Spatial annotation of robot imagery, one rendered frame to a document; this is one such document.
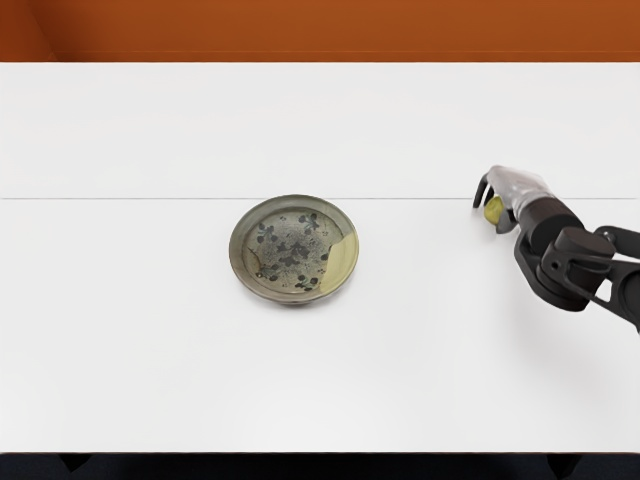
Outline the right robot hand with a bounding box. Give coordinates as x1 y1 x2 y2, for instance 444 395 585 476
471 164 555 235

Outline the yellow-green fruit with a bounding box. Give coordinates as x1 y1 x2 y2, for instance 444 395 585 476
483 195 506 226

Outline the grey-green patterned plate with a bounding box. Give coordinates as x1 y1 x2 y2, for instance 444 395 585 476
228 194 362 306

